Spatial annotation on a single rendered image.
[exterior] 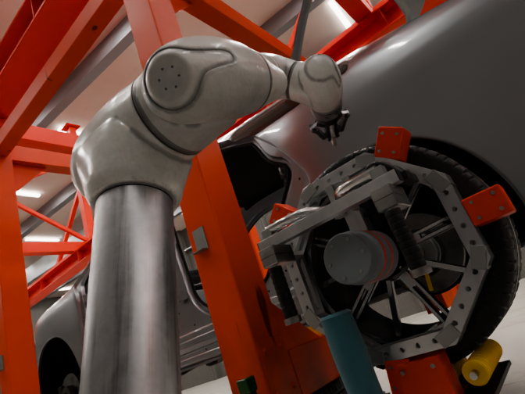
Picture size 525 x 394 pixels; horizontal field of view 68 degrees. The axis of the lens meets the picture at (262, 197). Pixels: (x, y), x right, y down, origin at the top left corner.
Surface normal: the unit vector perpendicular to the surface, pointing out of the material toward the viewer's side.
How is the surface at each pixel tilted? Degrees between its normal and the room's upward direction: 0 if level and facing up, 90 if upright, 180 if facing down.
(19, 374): 90
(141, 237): 82
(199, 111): 172
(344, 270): 90
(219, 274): 90
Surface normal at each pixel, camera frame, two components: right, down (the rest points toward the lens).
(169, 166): 0.81, -0.17
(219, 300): -0.61, -0.07
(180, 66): -0.31, 0.22
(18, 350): 0.73, -0.45
